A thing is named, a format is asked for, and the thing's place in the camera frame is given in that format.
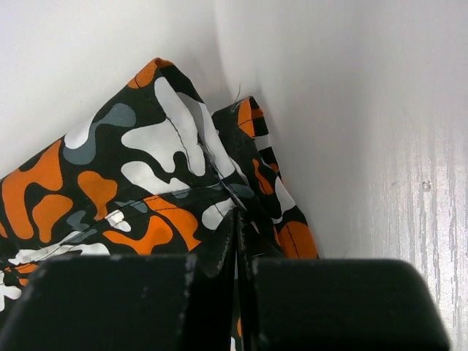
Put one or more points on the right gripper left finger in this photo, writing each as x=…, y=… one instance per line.
x=123, y=302

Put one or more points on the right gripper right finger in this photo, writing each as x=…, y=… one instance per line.
x=331, y=304

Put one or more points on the orange black camouflage shorts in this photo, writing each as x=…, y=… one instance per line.
x=154, y=172

